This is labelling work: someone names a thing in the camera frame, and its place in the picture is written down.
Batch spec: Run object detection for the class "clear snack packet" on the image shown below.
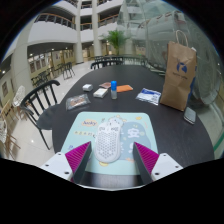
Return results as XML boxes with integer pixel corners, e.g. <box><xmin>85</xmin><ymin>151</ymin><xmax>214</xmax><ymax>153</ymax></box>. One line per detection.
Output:
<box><xmin>65</xmin><ymin>93</ymin><xmax>92</xmax><ymax>111</ymax></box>

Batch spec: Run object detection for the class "small brown packet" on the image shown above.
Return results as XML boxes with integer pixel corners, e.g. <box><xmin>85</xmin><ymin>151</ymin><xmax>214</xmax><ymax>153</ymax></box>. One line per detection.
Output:
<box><xmin>99</xmin><ymin>81</ymin><xmax>112</xmax><ymax>90</ymax></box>

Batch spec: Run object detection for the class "black smartphone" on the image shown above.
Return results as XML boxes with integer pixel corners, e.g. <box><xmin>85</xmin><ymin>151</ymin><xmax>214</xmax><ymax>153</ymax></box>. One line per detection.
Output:
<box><xmin>183</xmin><ymin>106</ymin><xmax>198</xmax><ymax>126</ymax></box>

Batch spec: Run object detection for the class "light green cartoon mouse pad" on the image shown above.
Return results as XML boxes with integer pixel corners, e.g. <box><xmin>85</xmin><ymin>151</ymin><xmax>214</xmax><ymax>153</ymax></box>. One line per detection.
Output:
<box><xmin>60</xmin><ymin>111</ymin><xmax>159</xmax><ymax>177</ymax></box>

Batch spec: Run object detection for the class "brown paper bag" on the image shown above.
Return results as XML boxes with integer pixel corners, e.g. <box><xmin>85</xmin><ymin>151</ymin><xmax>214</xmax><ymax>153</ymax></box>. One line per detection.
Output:
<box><xmin>159</xmin><ymin>29</ymin><xmax>198</xmax><ymax>112</ymax></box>

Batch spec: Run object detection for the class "group of black chairs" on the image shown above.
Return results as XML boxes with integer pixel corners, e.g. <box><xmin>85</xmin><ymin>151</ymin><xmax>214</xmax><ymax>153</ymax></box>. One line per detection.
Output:
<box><xmin>30</xmin><ymin>54</ymin><xmax>148</xmax><ymax>88</ymax></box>

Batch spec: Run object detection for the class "green potted plant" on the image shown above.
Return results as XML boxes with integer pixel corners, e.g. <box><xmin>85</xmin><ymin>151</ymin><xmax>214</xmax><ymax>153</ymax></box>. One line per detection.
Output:
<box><xmin>103</xmin><ymin>29</ymin><xmax>130</xmax><ymax>56</ymax></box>

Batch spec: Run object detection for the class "small white box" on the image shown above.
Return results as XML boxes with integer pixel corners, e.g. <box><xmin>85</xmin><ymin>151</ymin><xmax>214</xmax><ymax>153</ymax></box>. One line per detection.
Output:
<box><xmin>82</xmin><ymin>83</ymin><xmax>94</xmax><ymax>92</ymax></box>

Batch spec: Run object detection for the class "orange cloth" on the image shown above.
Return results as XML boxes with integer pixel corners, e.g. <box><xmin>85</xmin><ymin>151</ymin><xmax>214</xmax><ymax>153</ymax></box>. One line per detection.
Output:
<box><xmin>116</xmin><ymin>84</ymin><xmax>134</xmax><ymax>93</ymax></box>

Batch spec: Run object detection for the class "white plastic packet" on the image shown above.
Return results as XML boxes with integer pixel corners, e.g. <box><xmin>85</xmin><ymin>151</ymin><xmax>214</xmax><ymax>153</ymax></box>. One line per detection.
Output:
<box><xmin>135</xmin><ymin>87</ymin><xmax>163</xmax><ymax>106</ymax></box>

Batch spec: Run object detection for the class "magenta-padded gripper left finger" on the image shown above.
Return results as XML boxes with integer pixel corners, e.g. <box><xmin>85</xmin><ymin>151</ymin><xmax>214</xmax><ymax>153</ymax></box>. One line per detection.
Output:
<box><xmin>40</xmin><ymin>140</ymin><xmax>93</xmax><ymax>185</ymax></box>

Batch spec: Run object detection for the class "black wooden chair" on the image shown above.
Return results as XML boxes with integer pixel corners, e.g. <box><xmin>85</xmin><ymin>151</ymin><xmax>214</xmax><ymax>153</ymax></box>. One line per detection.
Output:
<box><xmin>19</xmin><ymin>79</ymin><xmax>62</xmax><ymax>151</ymax></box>

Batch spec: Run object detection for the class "white rectangular box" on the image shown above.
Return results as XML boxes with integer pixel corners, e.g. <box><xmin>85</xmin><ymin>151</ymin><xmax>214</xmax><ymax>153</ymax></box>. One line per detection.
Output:
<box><xmin>92</xmin><ymin>87</ymin><xmax>109</xmax><ymax>99</ymax></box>

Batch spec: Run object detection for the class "white honeycomb computer mouse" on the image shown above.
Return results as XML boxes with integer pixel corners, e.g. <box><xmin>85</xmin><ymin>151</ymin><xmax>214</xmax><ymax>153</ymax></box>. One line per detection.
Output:
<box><xmin>93</xmin><ymin>121</ymin><xmax>122</xmax><ymax>164</ymax></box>

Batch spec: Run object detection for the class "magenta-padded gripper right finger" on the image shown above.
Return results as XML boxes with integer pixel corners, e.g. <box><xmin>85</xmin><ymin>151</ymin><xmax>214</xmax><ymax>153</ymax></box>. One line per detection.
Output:
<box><xmin>132</xmin><ymin>141</ymin><xmax>184</xmax><ymax>185</ymax></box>

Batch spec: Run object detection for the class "small blue-capped bottle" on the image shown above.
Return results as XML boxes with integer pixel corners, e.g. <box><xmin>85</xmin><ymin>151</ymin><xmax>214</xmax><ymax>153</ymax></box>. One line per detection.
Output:
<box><xmin>110</xmin><ymin>80</ymin><xmax>119</xmax><ymax>100</ymax></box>

